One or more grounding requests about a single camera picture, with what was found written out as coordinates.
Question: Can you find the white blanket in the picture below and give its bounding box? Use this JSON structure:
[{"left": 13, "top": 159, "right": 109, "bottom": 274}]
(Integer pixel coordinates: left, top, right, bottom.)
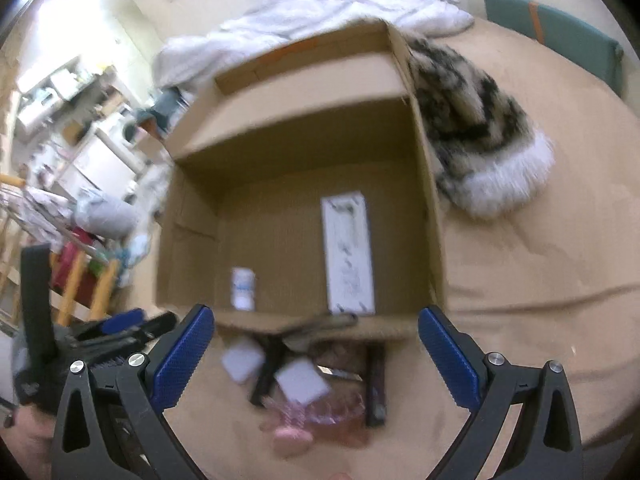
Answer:
[{"left": 152, "top": 0, "right": 476, "bottom": 92}]

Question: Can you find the black strap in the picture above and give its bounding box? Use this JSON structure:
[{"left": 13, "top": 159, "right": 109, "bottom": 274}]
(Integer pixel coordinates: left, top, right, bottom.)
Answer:
[{"left": 249, "top": 312, "right": 359, "bottom": 407}]

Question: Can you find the white earbuds case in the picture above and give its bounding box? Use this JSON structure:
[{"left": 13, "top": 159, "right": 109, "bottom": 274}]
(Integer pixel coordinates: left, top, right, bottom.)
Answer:
[{"left": 221, "top": 337, "right": 266, "bottom": 385}]

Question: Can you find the white and green plastic frame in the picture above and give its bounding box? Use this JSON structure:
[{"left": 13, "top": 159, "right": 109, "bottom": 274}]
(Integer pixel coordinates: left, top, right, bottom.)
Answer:
[{"left": 320, "top": 191, "right": 376, "bottom": 317}]

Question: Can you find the small white cap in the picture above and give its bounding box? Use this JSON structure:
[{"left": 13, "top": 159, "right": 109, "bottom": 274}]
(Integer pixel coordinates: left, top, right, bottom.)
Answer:
[{"left": 231, "top": 266, "right": 257, "bottom": 311}]

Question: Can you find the fluffy patterned blanket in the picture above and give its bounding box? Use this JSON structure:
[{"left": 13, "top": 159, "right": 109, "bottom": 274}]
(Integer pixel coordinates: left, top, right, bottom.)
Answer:
[{"left": 405, "top": 35, "right": 557, "bottom": 219}]

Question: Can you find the wooden chair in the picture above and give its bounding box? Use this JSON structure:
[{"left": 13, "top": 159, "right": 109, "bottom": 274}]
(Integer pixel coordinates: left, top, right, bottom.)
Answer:
[{"left": 0, "top": 172, "right": 122, "bottom": 328}]

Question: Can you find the large cardboard box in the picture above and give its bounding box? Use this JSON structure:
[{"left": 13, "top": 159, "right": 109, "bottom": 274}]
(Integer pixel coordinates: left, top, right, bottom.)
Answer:
[{"left": 155, "top": 17, "right": 447, "bottom": 342}]

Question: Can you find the grey plastic bag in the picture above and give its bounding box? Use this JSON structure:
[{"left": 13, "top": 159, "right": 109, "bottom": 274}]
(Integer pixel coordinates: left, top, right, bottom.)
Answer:
[{"left": 74, "top": 187, "right": 142, "bottom": 239}]

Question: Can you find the person's left hand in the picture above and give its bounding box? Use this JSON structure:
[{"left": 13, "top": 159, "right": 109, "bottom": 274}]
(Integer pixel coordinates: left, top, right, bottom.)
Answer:
[{"left": 0, "top": 405, "right": 55, "bottom": 480}]

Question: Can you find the white charger cube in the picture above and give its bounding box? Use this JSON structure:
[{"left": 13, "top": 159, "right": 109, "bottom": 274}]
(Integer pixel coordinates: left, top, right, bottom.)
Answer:
[{"left": 274, "top": 360, "right": 331, "bottom": 406}]

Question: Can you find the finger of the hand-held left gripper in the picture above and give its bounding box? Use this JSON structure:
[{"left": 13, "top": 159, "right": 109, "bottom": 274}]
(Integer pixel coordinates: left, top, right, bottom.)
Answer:
[
  {"left": 137, "top": 311, "right": 179, "bottom": 343},
  {"left": 75, "top": 308, "right": 147, "bottom": 338}
]

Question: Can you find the dark rectangular box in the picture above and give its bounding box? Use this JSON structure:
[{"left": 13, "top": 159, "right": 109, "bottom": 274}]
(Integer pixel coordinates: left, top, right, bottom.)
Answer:
[{"left": 365, "top": 342, "right": 390, "bottom": 428}]

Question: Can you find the dark teal cushion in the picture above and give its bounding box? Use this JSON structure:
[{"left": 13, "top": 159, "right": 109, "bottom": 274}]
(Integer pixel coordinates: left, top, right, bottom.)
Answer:
[{"left": 134, "top": 87, "right": 192, "bottom": 142}]

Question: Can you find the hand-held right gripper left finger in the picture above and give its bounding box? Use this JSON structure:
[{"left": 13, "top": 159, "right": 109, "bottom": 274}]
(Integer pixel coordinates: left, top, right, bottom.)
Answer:
[{"left": 51, "top": 304, "right": 216, "bottom": 480}]

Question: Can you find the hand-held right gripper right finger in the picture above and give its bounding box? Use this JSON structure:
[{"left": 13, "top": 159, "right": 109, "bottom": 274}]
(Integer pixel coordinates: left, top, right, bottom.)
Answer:
[{"left": 417, "top": 306, "right": 586, "bottom": 480}]

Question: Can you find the pink claw hair clip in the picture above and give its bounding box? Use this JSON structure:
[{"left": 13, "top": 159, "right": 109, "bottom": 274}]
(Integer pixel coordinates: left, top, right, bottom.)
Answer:
[{"left": 260, "top": 385, "right": 371, "bottom": 459}]

